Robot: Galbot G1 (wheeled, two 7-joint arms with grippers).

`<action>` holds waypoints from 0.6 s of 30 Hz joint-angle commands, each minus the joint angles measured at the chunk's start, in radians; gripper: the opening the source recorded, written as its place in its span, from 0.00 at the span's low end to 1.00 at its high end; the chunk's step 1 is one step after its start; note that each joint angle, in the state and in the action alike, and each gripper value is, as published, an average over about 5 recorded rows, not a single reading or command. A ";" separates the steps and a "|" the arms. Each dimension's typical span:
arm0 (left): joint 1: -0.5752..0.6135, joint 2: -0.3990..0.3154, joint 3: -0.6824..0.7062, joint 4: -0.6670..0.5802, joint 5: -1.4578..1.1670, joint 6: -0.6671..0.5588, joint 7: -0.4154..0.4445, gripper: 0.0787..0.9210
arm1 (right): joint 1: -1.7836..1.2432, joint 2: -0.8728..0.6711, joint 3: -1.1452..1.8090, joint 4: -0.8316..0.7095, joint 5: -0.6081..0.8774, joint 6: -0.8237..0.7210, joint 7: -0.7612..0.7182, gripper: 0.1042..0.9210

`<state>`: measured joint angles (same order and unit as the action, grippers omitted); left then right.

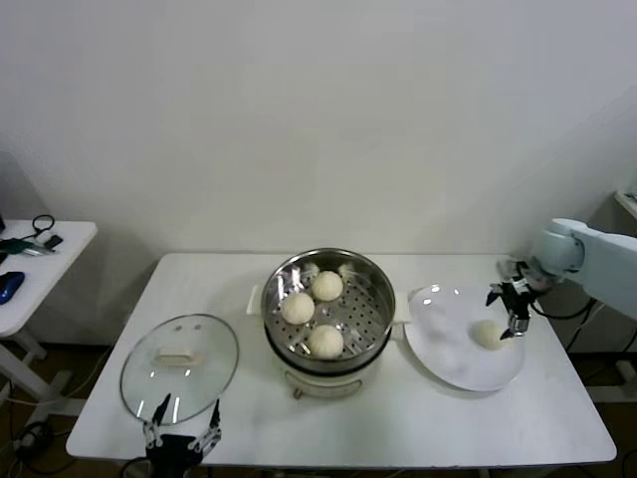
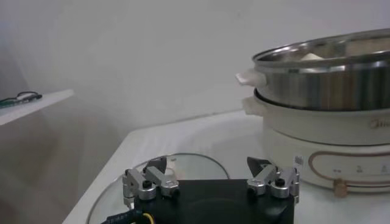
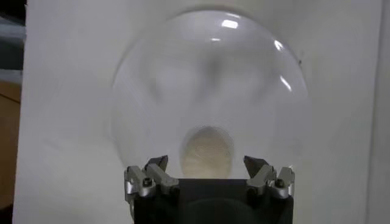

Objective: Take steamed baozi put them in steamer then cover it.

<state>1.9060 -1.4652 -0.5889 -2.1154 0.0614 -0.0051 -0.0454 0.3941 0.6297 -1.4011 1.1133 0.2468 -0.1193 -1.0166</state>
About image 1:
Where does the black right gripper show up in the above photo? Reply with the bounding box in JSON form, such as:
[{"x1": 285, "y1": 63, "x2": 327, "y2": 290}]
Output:
[{"x1": 485, "y1": 271, "x2": 542, "y2": 342}]

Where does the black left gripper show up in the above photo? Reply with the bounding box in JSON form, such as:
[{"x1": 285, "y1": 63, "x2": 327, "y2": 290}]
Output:
[{"x1": 142, "y1": 392, "x2": 223, "y2": 478}]

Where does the white steamed baozi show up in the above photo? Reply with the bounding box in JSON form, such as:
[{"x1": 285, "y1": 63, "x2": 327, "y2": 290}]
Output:
[
  {"x1": 282, "y1": 292, "x2": 317, "y2": 326},
  {"x1": 307, "y1": 324, "x2": 345, "y2": 360},
  {"x1": 471, "y1": 320, "x2": 514, "y2": 352},
  {"x1": 312, "y1": 270, "x2": 344, "y2": 303}
]

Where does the round glass pot lid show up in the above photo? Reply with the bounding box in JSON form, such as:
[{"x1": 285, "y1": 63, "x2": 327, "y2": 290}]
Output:
[{"x1": 119, "y1": 313, "x2": 241, "y2": 426}]

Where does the perforated steel steamer basket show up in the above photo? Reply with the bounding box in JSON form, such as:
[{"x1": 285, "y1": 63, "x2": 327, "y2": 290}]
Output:
[{"x1": 261, "y1": 248, "x2": 398, "y2": 374}]

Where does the white round plate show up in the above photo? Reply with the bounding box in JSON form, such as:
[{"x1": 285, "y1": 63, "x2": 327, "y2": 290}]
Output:
[{"x1": 403, "y1": 284, "x2": 527, "y2": 394}]

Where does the white floor power strip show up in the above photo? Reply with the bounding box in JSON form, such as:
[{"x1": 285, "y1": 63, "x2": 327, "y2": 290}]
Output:
[{"x1": 14, "y1": 427, "x2": 46, "y2": 452}]

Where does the white side table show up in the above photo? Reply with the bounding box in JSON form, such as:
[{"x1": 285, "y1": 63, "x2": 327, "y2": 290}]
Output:
[{"x1": 0, "y1": 220, "x2": 100, "y2": 414}]

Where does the blue computer mouse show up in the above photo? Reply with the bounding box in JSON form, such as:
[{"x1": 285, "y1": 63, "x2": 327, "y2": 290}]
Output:
[{"x1": 0, "y1": 271, "x2": 26, "y2": 305}]

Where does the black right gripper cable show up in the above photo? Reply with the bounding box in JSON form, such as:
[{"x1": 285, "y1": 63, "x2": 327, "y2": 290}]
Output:
[{"x1": 532, "y1": 297, "x2": 598, "y2": 321}]

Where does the black power adapter cable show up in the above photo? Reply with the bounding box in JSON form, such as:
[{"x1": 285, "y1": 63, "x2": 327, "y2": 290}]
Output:
[{"x1": 566, "y1": 298, "x2": 607, "y2": 353}]

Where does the green handled tool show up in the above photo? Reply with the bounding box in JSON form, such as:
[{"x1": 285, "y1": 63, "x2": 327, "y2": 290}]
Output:
[{"x1": 0, "y1": 237, "x2": 59, "y2": 256}]

